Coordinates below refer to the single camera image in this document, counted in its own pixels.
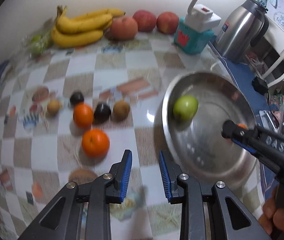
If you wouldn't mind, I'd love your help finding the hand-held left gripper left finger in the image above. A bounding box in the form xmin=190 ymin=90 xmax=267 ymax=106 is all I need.
xmin=19 ymin=149 xmax=133 ymax=240

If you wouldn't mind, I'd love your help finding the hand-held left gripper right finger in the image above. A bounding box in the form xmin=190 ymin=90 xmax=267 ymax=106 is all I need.
xmin=159 ymin=150 xmax=272 ymax=240

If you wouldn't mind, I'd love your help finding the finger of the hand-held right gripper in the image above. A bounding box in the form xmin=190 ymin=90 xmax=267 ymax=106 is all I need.
xmin=221 ymin=120 xmax=260 ymax=140
xmin=232 ymin=139 xmax=257 ymax=155

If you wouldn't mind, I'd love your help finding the round steel plate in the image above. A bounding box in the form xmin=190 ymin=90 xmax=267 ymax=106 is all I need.
xmin=161 ymin=72 xmax=257 ymax=190

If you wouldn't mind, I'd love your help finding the green jujube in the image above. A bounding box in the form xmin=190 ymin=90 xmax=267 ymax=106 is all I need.
xmin=173 ymin=95 xmax=199 ymax=122

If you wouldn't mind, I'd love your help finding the large brown longan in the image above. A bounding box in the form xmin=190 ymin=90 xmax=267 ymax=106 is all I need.
xmin=113 ymin=100 xmax=131 ymax=121

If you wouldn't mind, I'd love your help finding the small brown longan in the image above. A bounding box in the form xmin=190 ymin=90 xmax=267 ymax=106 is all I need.
xmin=46 ymin=99 xmax=61 ymax=115

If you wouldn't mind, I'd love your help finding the person's right hand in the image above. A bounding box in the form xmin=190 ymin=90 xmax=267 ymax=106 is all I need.
xmin=258 ymin=187 xmax=284 ymax=240

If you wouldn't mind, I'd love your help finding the white phone stand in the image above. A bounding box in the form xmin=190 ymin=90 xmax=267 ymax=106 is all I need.
xmin=259 ymin=110 xmax=277 ymax=130

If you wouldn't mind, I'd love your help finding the black power adapter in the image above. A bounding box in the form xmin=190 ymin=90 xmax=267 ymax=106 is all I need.
xmin=252 ymin=77 xmax=269 ymax=95

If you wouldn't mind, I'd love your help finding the pink white bundle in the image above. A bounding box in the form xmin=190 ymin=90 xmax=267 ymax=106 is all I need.
xmin=247 ymin=52 xmax=266 ymax=72

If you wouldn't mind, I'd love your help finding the dark cherry with stem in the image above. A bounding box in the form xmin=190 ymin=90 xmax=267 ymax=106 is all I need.
xmin=69 ymin=92 xmax=85 ymax=106

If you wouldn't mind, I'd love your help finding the checkered printed tablecloth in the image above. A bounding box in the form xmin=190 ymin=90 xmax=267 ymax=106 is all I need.
xmin=0 ymin=32 xmax=282 ymax=240

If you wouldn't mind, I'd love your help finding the teal toy box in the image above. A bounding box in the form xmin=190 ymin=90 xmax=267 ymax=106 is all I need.
xmin=173 ymin=17 xmax=215 ymax=55

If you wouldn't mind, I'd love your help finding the steel thermos kettle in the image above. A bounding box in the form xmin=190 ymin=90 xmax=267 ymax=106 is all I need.
xmin=216 ymin=0 xmax=270 ymax=64

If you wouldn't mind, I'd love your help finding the red apple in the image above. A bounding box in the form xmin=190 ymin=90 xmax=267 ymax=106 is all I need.
xmin=156 ymin=12 xmax=180 ymax=34
xmin=133 ymin=10 xmax=157 ymax=32

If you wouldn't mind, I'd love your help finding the pale orange apple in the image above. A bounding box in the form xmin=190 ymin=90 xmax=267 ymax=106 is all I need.
xmin=110 ymin=16 xmax=139 ymax=40

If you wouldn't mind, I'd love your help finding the green fruit in bag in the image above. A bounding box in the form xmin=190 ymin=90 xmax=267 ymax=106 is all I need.
xmin=31 ymin=36 xmax=50 ymax=55

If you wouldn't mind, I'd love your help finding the yellow banana bunch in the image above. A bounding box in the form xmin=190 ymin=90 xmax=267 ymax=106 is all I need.
xmin=51 ymin=5 xmax=126 ymax=48

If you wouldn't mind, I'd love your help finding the clear plastic bag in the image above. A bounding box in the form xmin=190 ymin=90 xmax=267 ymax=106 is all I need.
xmin=23 ymin=31 xmax=54 ymax=58

